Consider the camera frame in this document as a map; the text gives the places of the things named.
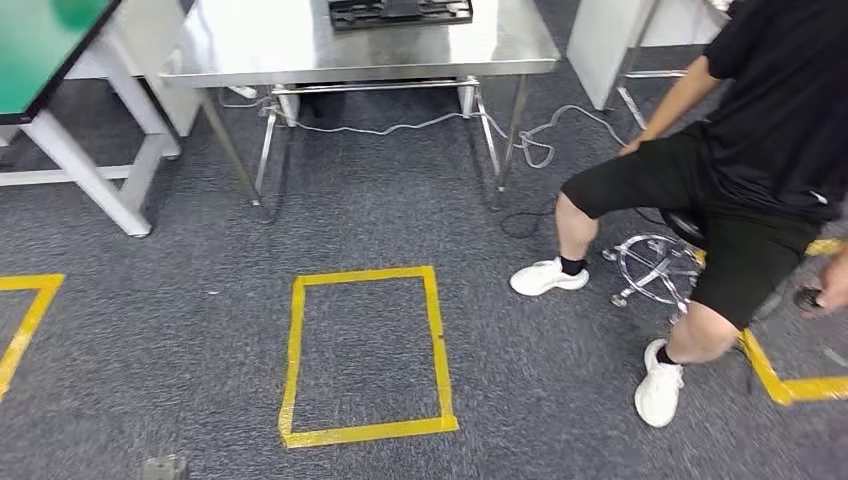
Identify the person's left hand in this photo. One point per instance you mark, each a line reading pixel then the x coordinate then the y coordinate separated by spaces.
pixel 835 285

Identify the yellow floor tape square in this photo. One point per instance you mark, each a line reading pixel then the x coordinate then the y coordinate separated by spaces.
pixel 30 324
pixel 434 344

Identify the black stool chrome base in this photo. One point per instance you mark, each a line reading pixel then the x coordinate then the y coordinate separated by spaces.
pixel 652 265

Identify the person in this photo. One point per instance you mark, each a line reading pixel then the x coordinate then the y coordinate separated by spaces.
pixel 768 132

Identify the grey hand controller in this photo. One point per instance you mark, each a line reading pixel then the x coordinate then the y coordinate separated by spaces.
pixel 807 299

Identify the white cabinet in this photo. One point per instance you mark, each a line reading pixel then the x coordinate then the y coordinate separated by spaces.
pixel 142 33

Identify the white panel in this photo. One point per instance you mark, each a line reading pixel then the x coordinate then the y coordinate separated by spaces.
pixel 596 46

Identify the person's right hand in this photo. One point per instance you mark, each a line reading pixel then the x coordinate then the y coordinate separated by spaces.
pixel 637 144

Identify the green top table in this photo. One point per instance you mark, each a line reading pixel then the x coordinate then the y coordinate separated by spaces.
pixel 40 53

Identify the person's right forearm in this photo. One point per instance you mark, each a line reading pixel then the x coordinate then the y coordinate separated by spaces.
pixel 682 93

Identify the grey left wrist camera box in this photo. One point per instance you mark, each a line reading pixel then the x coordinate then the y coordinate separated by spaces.
pixel 164 467

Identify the steel table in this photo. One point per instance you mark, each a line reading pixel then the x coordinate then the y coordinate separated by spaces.
pixel 632 109

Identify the steel workbench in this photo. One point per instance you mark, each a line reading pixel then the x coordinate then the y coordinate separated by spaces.
pixel 298 40

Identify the black plastic car part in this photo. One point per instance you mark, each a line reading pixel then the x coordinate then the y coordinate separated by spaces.
pixel 397 13

